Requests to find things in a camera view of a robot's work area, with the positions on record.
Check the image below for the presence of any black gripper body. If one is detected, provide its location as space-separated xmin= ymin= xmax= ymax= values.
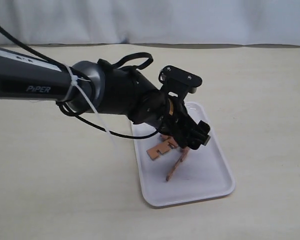
xmin=149 ymin=94 xmax=202 ymax=150

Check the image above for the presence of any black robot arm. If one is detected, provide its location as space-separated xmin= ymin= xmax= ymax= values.
xmin=0 ymin=48 xmax=211 ymax=150

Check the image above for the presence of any white plastic tray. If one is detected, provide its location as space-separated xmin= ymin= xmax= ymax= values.
xmin=129 ymin=100 xmax=237 ymax=208

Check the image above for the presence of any white zip tie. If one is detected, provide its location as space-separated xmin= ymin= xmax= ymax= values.
xmin=64 ymin=65 xmax=117 ymax=149

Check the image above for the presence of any white backdrop curtain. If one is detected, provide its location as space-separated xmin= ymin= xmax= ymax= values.
xmin=0 ymin=0 xmax=300 ymax=46

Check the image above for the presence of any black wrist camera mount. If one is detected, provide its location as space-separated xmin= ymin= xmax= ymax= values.
xmin=158 ymin=65 xmax=203 ymax=101

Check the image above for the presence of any black cable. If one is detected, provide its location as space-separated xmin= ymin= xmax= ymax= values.
xmin=0 ymin=17 xmax=166 ymax=140

